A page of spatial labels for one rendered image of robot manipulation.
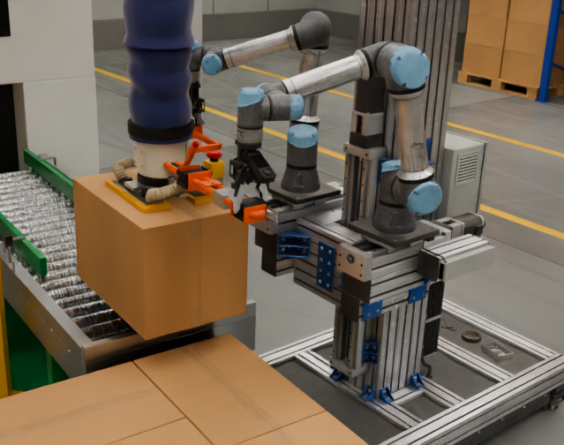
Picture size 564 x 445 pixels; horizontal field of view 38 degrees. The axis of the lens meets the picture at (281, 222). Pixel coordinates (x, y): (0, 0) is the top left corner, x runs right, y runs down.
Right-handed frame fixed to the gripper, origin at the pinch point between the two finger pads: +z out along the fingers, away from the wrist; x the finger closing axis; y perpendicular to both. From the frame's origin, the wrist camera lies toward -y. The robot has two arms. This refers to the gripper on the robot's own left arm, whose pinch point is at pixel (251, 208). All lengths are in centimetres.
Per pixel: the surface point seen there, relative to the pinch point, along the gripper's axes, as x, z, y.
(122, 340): 22, 60, 47
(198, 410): 15, 66, 3
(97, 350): 31, 61, 47
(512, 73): -677, 86, 483
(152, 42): 7, -42, 51
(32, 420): 62, 67, 24
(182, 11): -2, -51, 49
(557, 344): -210, 118, 34
